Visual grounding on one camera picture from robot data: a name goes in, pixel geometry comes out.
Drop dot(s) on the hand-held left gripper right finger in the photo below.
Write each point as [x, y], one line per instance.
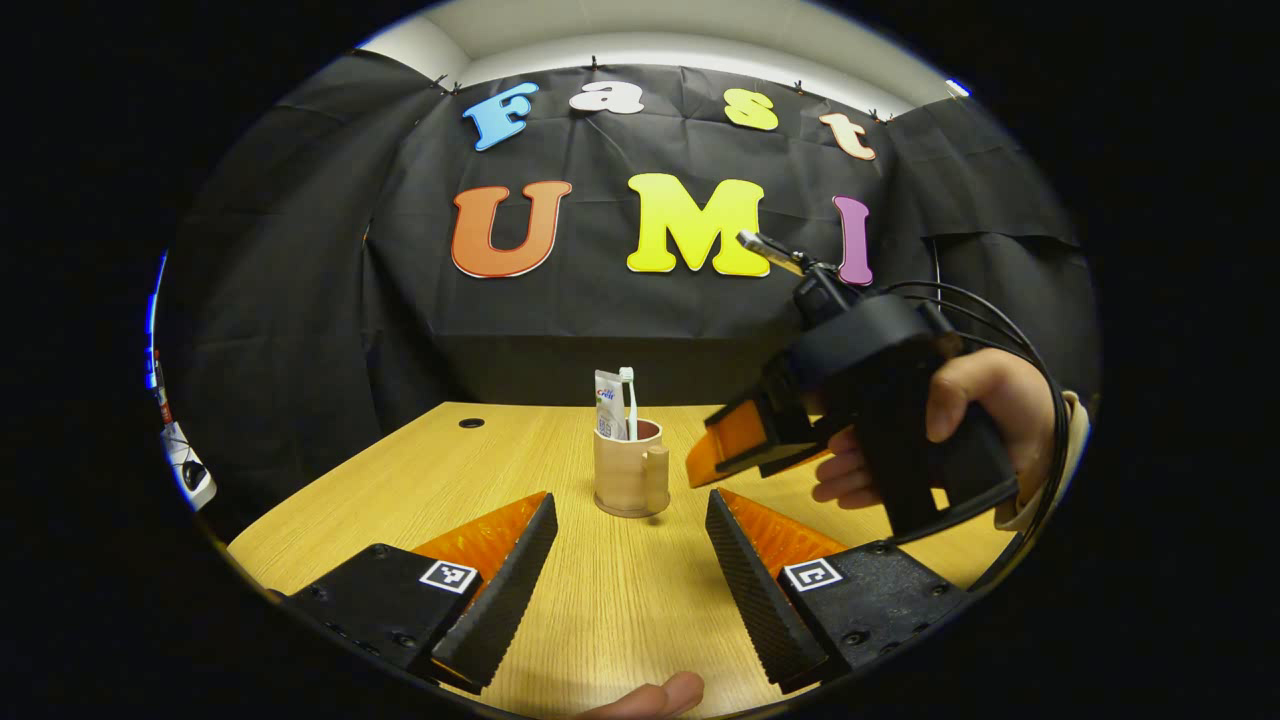
[760, 600]

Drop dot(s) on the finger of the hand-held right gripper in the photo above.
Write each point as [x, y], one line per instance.
[740, 408]
[730, 450]

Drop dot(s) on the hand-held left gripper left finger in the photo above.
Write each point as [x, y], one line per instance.
[495, 610]

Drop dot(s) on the pale green toothbrush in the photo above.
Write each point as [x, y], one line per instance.
[628, 385]

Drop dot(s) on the white toothpaste tube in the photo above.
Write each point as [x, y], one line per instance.
[608, 400]

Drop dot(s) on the light wooden desktop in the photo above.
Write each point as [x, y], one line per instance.
[620, 600]

